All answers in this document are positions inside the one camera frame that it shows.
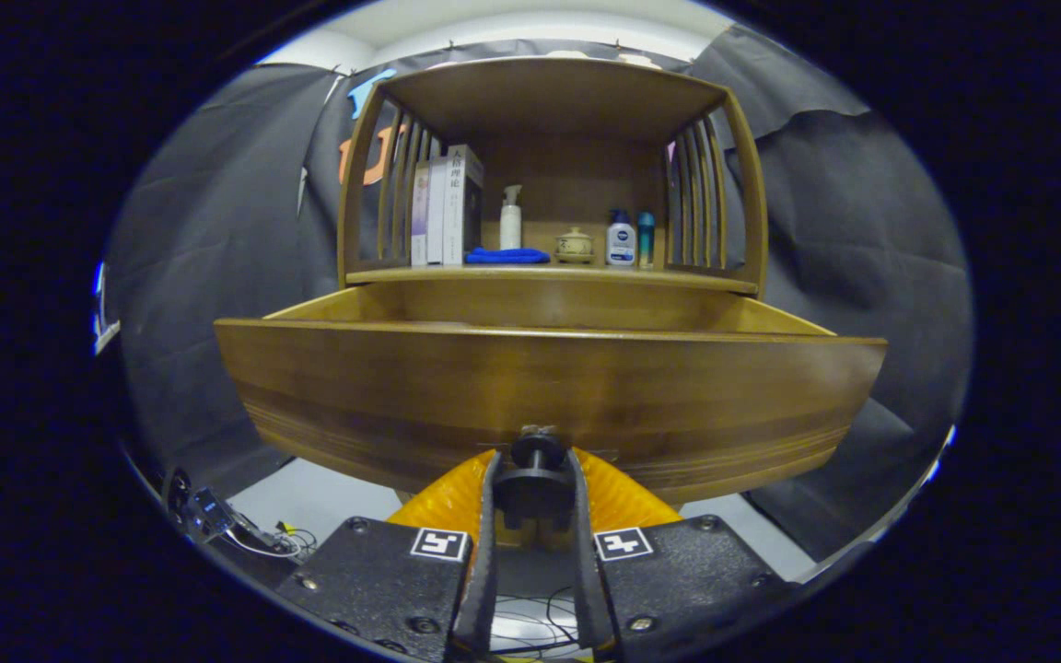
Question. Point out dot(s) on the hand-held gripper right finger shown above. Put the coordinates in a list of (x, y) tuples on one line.
[(586, 589)]

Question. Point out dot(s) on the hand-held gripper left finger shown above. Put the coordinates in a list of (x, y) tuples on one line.
[(486, 589)]

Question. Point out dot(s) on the black drawer knob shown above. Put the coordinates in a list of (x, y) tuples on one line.
[(535, 488)]

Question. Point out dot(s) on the wooden drawer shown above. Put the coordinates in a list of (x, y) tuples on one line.
[(540, 387)]

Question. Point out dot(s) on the wooden countertop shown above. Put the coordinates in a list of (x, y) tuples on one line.
[(586, 273)]

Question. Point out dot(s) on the wooden cabinet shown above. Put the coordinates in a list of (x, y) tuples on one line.
[(549, 101)]

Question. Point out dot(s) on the black electronic device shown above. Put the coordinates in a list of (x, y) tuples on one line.
[(210, 511)]

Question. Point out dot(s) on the blue folded cloth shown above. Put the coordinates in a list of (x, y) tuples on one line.
[(507, 256)]

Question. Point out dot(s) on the beige lidded teacup with saucer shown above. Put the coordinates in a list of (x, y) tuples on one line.
[(575, 246)]

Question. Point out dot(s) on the white lotion bottle blue cap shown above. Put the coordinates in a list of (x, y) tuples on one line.
[(621, 244)]

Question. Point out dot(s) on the teal slim bottle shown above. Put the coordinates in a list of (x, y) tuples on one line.
[(646, 239)]

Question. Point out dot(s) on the white pump bottle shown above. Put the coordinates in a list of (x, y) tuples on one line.
[(510, 226)]

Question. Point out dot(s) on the purple spine book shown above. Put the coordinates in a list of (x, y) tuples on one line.
[(419, 216)]

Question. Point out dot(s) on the white spine dark cover book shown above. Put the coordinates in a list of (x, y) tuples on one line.
[(459, 207)]

